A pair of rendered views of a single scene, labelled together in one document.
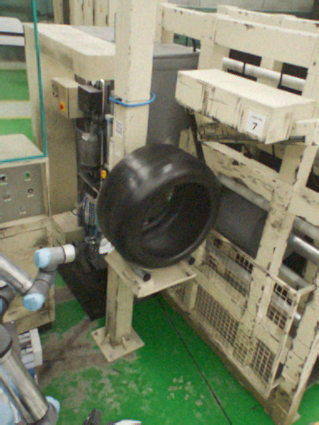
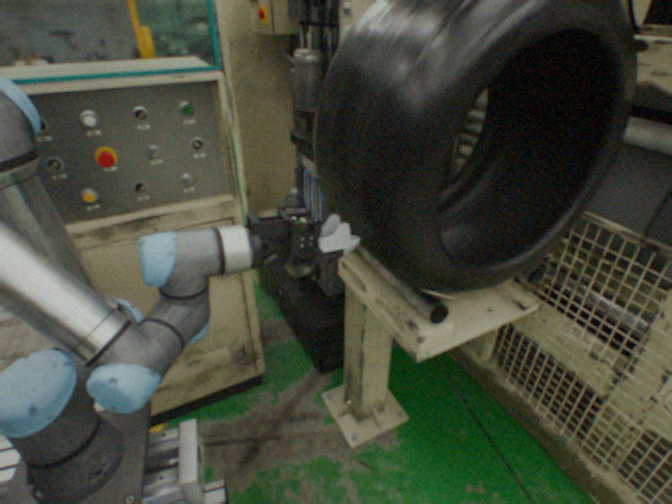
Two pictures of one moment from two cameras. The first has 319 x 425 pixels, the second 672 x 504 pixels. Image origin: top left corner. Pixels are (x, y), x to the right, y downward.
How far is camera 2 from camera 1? 117 cm
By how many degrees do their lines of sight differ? 9
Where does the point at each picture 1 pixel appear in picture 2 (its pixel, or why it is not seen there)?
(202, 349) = (510, 431)
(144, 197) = (454, 61)
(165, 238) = (466, 229)
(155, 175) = not seen: outside the picture
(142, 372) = (409, 470)
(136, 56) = not seen: outside the picture
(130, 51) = not seen: outside the picture
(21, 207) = (183, 179)
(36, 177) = (207, 117)
